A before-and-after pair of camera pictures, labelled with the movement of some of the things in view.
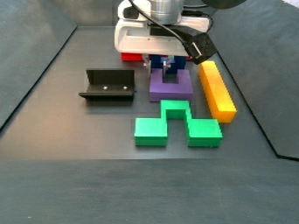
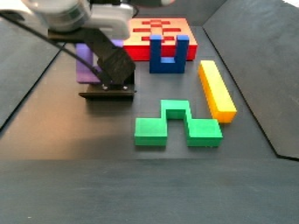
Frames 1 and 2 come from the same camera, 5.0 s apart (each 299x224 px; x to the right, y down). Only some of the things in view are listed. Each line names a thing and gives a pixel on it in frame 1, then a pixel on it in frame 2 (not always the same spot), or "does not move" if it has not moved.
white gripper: [138, 37] -> [112, 18]
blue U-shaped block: [178, 63] does not move
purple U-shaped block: [170, 91] -> [84, 53]
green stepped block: [202, 132] does not move
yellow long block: [216, 92] does not move
